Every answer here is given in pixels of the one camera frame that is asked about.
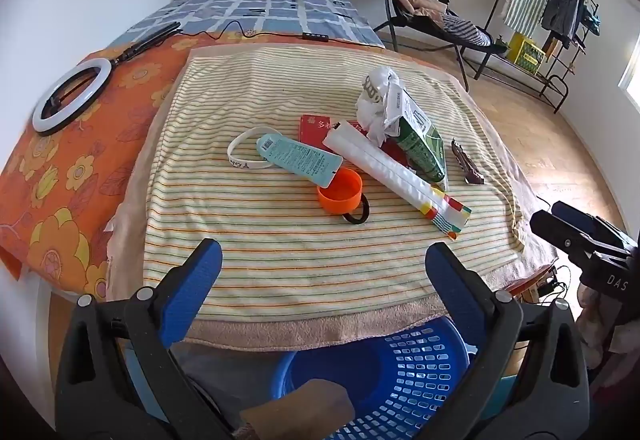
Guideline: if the black cable with controller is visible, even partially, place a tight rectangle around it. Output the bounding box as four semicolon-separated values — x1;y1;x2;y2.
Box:
175;19;361;44

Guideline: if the green and white carton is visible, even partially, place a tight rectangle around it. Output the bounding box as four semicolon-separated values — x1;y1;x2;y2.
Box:
382;85;447;186

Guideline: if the brown wrapper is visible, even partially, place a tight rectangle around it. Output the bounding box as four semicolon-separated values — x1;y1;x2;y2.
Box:
451;137;485;185

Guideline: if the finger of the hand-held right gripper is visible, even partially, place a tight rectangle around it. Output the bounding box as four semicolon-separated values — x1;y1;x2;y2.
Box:
530;209;601;267
551;200;628;247

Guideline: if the white ring light with stand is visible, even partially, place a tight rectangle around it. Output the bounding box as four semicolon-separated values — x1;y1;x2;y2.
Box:
32;20;182;137

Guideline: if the black hair tie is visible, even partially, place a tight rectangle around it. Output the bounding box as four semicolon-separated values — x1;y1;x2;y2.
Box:
342;197;372;225

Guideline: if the black metal clothes rack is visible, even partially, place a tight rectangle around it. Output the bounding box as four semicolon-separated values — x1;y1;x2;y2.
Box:
472;0;601;113

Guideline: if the dark grey jacket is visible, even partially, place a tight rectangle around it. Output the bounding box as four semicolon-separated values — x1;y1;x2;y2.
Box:
540;0;586;44

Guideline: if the blue checked bed sheet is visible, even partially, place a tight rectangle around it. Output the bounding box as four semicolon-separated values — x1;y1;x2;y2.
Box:
107;0;386;48

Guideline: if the blue plastic basket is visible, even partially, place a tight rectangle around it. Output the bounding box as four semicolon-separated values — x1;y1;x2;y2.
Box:
270;315;478;440

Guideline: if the white wristband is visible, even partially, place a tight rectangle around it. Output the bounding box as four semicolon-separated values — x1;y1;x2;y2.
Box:
227;126;277;169

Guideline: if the orange plastic cup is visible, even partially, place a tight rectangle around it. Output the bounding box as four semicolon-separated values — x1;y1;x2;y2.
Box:
316;169;363;213

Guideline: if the teal tube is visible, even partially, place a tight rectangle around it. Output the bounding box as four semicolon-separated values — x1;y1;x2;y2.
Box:
256;133;345;186

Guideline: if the white plastic bag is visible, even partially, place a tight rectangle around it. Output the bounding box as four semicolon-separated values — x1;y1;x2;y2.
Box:
356;67;403;143

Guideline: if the long white package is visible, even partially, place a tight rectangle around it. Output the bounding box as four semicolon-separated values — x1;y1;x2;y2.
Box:
322;121;472;241

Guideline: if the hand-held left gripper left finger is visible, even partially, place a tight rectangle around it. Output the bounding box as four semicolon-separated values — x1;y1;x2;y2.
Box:
54;238;236;440

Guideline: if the teal garment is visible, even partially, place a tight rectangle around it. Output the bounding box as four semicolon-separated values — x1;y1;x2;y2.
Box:
582;3;601;36

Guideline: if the striped garment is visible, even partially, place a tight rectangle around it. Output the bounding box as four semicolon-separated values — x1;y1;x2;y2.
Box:
440;15;493;47

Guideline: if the striped beige towel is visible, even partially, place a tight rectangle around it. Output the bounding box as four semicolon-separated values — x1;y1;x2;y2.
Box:
107;45;558;351

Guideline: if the red flat box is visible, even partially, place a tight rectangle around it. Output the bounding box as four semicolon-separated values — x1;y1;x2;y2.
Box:
298;114;416;171

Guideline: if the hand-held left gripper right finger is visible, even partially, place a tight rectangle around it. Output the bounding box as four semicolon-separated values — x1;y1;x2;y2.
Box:
420;242;591;440

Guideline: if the window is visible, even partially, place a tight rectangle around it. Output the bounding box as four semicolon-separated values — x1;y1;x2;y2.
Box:
617;0;640;108

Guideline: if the yellow crate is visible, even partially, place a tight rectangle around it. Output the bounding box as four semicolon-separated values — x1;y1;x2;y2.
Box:
507;33;547;74

